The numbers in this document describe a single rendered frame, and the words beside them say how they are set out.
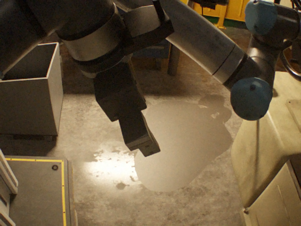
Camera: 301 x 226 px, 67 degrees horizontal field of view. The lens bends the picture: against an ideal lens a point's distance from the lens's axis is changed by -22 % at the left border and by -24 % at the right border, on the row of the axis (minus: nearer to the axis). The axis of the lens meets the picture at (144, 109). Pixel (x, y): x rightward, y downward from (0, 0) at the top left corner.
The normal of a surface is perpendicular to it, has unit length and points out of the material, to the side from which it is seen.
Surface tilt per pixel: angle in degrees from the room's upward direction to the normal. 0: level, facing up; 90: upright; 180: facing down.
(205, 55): 85
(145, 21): 24
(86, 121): 0
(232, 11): 90
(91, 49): 100
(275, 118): 0
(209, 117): 0
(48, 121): 90
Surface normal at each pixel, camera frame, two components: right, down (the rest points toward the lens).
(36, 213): 0.08, -0.72
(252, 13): -0.99, 0.01
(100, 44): 0.44, 0.67
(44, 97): 0.11, 0.70
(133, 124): -0.28, -0.52
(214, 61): -0.44, 0.53
